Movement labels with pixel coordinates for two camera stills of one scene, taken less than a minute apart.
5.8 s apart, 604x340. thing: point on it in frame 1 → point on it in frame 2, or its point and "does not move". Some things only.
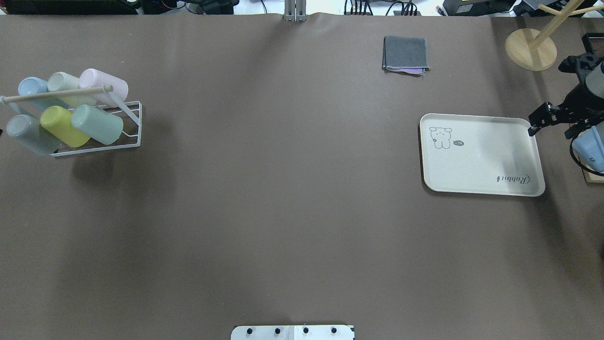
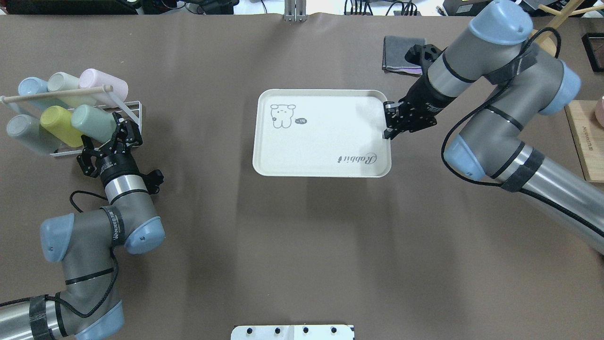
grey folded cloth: x=406 y=55 does not move
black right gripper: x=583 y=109 → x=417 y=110
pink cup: x=90 y=78 does not move
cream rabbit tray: x=480 y=155 → x=317 y=132
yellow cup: x=58 y=121 does not move
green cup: x=102 y=127 does not move
